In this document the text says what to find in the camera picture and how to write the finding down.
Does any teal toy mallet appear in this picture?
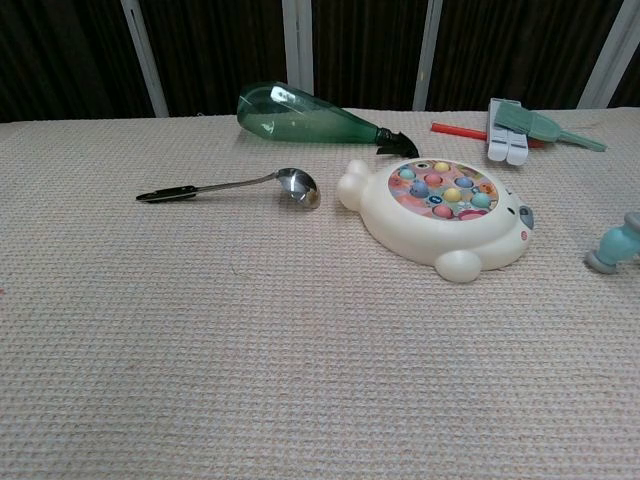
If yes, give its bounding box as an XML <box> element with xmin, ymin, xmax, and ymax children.
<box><xmin>584</xmin><ymin>211</ymin><xmax>640</xmax><ymax>275</ymax></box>

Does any white folding stand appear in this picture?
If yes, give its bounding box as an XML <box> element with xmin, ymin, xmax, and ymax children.
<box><xmin>487</xmin><ymin>97</ymin><xmax>531</xmax><ymax>165</ymax></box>

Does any white fish toy game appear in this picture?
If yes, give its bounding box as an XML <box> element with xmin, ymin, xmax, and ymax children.
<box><xmin>336</xmin><ymin>158</ymin><xmax>536</xmax><ymax>285</ymax></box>

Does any white metal frame post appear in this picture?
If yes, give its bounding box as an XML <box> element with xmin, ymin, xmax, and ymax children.
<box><xmin>119</xmin><ymin>0</ymin><xmax>169</xmax><ymax>119</ymax></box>
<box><xmin>413</xmin><ymin>0</ymin><xmax>442</xmax><ymax>112</ymax></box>
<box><xmin>281</xmin><ymin>0</ymin><xmax>315</xmax><ymax>97</ymax></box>
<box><xmin>579</xmin><ymin>0</ymin><xmax>640</xmax><ymax>109</ymax></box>

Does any teal dustpan brush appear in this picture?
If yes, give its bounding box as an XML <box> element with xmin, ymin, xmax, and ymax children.
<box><xmin>493</xmin><ymin>99</ymin><xmax>608</xmax><ymax>152</ymax></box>

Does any red stick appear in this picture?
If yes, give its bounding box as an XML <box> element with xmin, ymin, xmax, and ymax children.
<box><xmin>431</xmin><ymin>122</ymin><xmax>546</xmax><ymax>149</ymax></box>

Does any steel ladle black handle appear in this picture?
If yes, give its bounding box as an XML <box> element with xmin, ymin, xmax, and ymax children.
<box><xmin>135</xmin><ymin>167</ymin><xmax>321</xmax><ymax>209</ymax></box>

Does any green spray bottle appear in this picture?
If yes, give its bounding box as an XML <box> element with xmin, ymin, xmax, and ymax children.
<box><xmin>236</xmin><ymin>81</ymin><xmax>420</xmax><ymax>156</ymax></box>

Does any beige woven table cloth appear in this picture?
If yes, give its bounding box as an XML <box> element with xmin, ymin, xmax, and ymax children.
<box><xmin>0</xmin><ymin>106</ymin><xmax>640</xmax><ymax>480</ymax></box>

